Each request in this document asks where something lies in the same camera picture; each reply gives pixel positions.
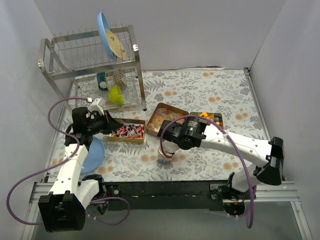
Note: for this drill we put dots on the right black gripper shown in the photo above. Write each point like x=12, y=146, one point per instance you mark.
x=165, y=132

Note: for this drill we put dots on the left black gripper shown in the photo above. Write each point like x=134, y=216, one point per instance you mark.
x=106, y=122

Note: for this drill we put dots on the clear glass jar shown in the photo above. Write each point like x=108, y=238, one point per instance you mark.
x=164, y=158

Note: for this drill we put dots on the tin of lollipops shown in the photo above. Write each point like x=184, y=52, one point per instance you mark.
x=132, y=131

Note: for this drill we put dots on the tin of pastel gummies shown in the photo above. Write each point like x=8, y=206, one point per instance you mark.
x=162, y=112

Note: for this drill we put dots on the tin of star candies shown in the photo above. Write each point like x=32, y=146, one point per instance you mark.
x=215, y=117

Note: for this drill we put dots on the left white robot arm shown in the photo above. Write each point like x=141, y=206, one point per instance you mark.
x=64, y=207

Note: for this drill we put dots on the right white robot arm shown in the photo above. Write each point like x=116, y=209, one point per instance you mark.
x=266, y=156

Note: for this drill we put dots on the blue plate on table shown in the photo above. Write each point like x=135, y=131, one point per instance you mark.
x=95, y=157

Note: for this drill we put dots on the green bowl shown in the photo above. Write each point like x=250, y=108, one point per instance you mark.
x=115, y=95

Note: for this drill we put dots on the floral table mat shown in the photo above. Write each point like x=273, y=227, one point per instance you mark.
x=227, y=92

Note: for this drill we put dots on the blue white mug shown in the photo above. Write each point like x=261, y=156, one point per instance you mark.
x=101, y=81

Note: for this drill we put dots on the steel dish rack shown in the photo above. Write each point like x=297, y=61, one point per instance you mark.
x=80, y=56

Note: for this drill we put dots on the cream floral plate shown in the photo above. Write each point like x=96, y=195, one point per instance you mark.
x=115, y=45

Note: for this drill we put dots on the blue plate in rack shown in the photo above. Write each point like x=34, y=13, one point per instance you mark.
x=103, y=25

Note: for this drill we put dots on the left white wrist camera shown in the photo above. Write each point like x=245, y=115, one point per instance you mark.
x=97, y=105

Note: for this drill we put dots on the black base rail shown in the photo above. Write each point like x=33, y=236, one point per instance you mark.
x=172, y=195

